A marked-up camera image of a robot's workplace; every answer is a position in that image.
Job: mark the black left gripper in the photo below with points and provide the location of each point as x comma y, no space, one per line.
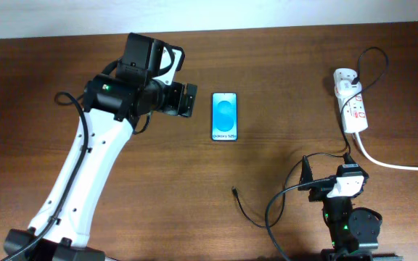
171,104

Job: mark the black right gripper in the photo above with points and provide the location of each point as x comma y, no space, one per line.
320,192

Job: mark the blue Samsung smartphone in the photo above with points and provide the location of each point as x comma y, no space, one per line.
224,125

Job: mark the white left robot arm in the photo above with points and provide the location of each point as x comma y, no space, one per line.
108,116

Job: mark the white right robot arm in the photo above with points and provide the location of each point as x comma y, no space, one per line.
353,230

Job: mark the white charger adapter plug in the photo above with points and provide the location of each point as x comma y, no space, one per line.
344,88

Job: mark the white power strip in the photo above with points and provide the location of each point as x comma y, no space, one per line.
354,118

